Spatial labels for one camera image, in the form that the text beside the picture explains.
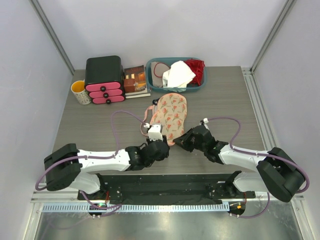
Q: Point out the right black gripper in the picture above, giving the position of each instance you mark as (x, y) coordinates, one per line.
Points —
(183, 141)

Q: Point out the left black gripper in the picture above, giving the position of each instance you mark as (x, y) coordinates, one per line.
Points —
(165, 155)

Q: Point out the pink mesh laundry bag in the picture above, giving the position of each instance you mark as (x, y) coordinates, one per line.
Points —
(170, 111)

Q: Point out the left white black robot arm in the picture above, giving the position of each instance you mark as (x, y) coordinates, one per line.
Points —
(69, 167)

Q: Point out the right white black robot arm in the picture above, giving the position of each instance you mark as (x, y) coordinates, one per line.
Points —
(271, 171)

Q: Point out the teal plastic basket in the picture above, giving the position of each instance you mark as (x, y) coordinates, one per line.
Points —
(169, 61)

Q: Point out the white cloth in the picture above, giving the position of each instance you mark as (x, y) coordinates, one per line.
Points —
(178, 76)

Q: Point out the red garment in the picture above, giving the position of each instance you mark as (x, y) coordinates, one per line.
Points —
(197, 67)

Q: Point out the stack of books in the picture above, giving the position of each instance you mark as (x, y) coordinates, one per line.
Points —
(135, 83)

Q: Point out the grey cloth with red loop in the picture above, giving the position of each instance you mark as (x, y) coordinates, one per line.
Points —
(157, 71)

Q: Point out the black pink drawer organizer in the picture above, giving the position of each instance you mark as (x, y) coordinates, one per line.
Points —
(104, 79)

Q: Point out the yellow inside patterned mug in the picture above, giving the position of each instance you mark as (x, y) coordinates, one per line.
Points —
(79, 91)

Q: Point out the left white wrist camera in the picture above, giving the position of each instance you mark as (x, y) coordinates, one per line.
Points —
(154, 131)

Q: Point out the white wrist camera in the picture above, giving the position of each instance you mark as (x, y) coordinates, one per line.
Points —
(154, 131)
(204, 122)

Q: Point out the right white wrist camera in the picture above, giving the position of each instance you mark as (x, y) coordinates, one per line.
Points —
(204, 122)

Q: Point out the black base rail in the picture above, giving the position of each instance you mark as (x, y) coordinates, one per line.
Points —
(168, 189)

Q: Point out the white slotted cable duct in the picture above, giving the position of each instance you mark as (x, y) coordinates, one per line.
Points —
(86, 207)

